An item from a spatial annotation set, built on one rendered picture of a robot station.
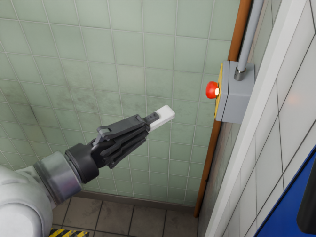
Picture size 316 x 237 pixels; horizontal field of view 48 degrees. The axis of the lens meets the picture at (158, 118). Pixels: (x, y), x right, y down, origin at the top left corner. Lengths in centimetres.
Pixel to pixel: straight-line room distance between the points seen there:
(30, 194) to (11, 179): 4
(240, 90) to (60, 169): 39
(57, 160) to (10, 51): 76
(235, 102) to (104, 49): 57
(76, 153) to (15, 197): 23
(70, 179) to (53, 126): 102
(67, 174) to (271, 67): 39
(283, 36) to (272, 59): 4
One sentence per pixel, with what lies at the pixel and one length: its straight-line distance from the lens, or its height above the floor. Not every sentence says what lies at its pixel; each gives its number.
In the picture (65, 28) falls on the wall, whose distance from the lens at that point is 118.
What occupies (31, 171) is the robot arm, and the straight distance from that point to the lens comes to 67.
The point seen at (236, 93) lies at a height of 151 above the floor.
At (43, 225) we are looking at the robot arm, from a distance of 48.
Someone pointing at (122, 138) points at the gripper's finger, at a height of 148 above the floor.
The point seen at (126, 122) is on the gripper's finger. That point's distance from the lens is 69.
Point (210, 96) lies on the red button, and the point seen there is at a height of 146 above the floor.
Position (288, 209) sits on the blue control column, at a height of 176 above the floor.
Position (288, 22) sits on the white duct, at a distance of 52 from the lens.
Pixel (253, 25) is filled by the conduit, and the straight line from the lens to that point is 67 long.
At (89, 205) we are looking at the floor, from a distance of 227.
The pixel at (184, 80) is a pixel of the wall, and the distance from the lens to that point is 123.
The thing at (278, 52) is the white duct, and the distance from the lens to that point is 55.
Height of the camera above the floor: 206
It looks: 54 degrees down
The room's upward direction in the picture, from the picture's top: straight up
